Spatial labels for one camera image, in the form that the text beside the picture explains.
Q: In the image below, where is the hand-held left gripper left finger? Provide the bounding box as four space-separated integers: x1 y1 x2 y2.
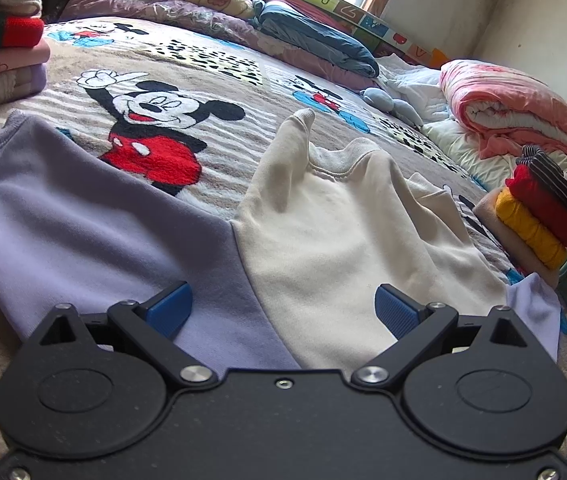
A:
38 281 219 390

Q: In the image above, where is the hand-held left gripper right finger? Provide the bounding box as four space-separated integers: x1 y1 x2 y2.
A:
351 284 534 389

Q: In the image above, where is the lilac and cream sweatshirt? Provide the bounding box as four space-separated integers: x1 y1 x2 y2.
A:
0 107 561 371

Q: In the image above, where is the yellow folded sweater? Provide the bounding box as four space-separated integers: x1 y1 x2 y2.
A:
494 187 567 271

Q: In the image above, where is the cartoon mouse printed blanket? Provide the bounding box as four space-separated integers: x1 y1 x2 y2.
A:
0 20 567 461

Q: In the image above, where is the cream duvet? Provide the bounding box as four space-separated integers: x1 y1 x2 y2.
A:
421 120 567 196

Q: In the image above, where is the black striped folded garment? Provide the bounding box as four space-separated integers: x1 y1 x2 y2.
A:
516 145 567 228

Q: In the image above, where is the pale blue plush toy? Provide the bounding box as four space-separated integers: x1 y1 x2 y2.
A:
361 87 424 128

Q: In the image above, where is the white bedding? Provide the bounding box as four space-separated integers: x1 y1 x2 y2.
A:
376 55 451 121

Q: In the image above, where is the pink rolled quilt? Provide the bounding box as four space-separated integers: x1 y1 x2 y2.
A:
438 59 567 160

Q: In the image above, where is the blue folded quilt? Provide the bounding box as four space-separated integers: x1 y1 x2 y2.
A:
253 0 380 78

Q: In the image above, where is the purple quilt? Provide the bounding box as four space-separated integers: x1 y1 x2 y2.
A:
58 0 379 92

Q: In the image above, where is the pink folded garment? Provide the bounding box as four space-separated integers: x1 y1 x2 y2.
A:
0 40 51 81

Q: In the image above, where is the red and green folded sweater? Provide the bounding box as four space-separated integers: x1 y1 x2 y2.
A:
0 7 45 56

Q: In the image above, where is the maroon pillow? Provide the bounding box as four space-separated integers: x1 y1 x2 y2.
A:
266 0 364 26

